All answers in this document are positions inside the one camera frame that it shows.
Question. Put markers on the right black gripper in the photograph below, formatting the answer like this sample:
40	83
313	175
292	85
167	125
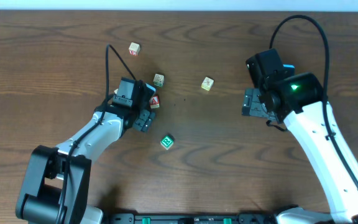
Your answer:
253	104

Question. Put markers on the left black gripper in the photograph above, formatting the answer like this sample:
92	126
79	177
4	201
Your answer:
145	120

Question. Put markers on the red letter A block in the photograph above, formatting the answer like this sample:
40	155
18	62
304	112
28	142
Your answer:
154	102

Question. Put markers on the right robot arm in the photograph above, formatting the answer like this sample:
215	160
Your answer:
297	101

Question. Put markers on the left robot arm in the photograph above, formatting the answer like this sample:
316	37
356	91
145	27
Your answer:
56	182

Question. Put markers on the green letter R block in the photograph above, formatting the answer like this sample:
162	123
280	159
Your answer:
167	142

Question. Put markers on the wooden block green picture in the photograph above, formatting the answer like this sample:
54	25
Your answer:
158	80

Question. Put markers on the wooden block yellow side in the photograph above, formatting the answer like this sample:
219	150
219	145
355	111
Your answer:
207	83

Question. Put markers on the wooden block red bottom edge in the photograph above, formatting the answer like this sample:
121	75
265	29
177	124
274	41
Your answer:
134	48

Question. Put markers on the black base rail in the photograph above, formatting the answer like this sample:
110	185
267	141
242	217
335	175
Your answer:
242	218

